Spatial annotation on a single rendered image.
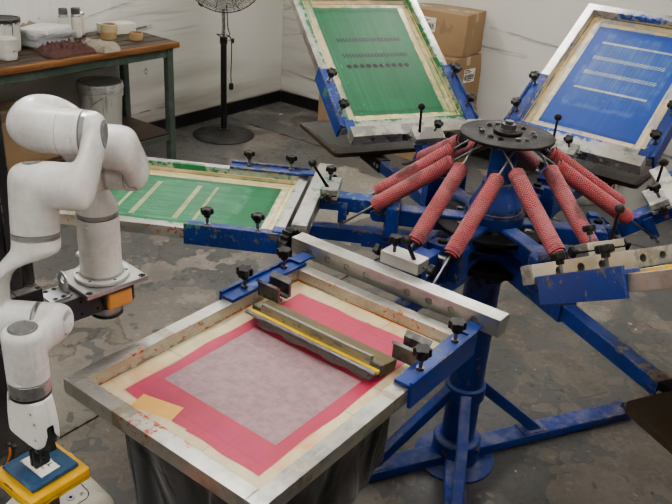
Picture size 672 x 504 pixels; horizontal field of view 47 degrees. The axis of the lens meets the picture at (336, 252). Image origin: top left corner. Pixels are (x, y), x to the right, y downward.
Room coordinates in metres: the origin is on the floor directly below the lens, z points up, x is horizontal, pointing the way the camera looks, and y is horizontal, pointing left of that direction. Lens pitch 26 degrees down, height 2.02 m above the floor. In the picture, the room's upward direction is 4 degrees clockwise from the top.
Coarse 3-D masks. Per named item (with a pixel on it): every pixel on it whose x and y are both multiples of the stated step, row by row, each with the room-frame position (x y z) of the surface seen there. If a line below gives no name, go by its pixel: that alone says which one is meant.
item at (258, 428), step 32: (384, 352) 1.62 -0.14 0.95; (288, 384) 1.46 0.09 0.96; (320, 384) 1.47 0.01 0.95; (352, 384) 1.48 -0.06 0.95; (224, 416) 1.33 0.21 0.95; (256, 416) 1.34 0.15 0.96; (288, 416) 1.35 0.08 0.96; (320, 416) 1.35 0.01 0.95; (224, 448) 1.23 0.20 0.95; (256, 448) 1.24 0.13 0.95; (288, 448) 1.24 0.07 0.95
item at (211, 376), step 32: (256, 320) 1.73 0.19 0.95; (320, 320) 1.75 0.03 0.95; (352, 320) 1.76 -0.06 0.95; (192, 352) 1.56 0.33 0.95; (224, 352) 1.57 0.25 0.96; (256, 352) 1.58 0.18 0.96; (288, 352) 1.59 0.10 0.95; (160, 384) 1.43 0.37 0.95; (192, 384) 1.44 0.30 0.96; (224, 384) 1.44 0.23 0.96; (256, 384) 1.45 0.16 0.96; (192, 416) 1.32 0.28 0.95
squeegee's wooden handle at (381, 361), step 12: (288, 312) 1.72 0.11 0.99; (312, 324) 1.67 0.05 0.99; (336, 336) 1.62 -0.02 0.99; (348, 336) 1.63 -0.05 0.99; (360, 348) 1.58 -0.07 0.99; (372, 348) 1.59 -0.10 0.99; (372, 360) 1.52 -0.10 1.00; (384, 360) 1.53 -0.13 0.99; (396, 360) 1.55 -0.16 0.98; (384, 372) 1.51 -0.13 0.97
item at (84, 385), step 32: (320, 288) 1.91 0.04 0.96; (352, 288) 1.87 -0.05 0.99; (192, 320) 1.65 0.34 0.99; (416, 320) 1.73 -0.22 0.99; (128, 352) 1.49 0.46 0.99; (160, 352) 1.55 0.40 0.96; (64, 384) 1.38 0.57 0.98; (96, 384) 1.36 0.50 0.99; (128, 416) 1.27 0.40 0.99; (352, 416) 1.32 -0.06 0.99; (384, 416) 1.35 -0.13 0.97; (160, 448) 1.19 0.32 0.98; (192, 448) 1.18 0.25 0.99; (320, 448) 1.21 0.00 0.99; (224, 480) 1.10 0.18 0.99; (288, 480) 1.11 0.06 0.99
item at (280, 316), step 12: (264, 312) 1.71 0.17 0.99; (276, 312) 1.69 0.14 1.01; (264, 324) 1.70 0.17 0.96; (288, 324) 1.66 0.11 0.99; (300, 324) 1.64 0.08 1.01; (288, 336) 1.65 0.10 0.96; (312, 336) 1.61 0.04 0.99; (324, 336) 1.60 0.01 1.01; (312, 348) 1.60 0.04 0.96; (336, 348) 1.57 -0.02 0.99; (348, 348) 1.55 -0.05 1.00; (336, 360) 1.56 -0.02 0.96; (360, 360) 1.53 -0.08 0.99; (360, 372) 1.52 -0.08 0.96
